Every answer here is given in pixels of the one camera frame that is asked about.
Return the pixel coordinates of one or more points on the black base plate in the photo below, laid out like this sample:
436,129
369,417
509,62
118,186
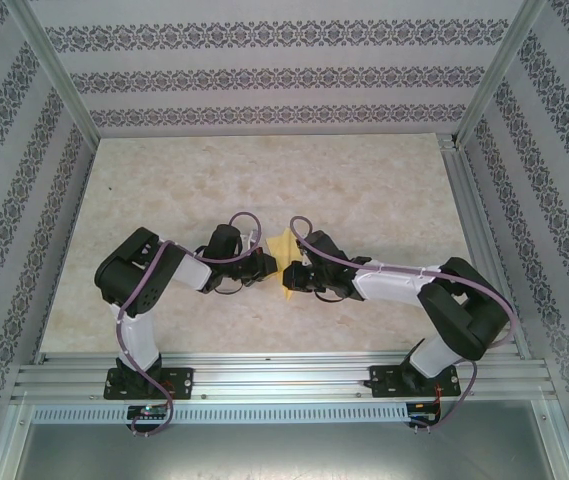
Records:
381,382
184,382

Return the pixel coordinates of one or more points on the left small circuit board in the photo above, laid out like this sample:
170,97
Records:
146,411

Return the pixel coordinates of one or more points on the left aluminium frame post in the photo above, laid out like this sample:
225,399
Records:
59,70

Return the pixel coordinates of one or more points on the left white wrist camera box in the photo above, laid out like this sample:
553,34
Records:
251,239

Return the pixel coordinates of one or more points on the long aluminium mounting rail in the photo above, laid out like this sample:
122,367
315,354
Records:
284,375

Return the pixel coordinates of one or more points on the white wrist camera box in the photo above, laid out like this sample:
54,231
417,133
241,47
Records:
305,259
251,239

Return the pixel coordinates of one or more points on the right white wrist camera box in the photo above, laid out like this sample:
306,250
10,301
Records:
305,259

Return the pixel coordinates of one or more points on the small circuit board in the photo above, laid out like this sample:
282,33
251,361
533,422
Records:
146,411
421,407

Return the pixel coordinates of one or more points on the yellow paper sheet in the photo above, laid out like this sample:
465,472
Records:
284,247

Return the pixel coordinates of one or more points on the right small circuit board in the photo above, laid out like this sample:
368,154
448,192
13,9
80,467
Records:
421,407

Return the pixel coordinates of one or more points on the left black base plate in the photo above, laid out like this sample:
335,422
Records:
184,382

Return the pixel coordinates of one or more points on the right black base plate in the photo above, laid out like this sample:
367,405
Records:
381,382

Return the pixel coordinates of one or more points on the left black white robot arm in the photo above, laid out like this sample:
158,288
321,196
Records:
139,275

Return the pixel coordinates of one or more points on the grey sheet metal panel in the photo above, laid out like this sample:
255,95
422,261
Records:
284,450

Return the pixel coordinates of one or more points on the aluminium frame post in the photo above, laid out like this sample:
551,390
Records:
59,70
499,65

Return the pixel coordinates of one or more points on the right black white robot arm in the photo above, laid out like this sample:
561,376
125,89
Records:
469,310

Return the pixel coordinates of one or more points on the right aluminium frame post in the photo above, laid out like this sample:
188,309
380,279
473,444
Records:
499,65

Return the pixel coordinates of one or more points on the aluminium side rail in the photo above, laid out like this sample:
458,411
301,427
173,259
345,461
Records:
456,175

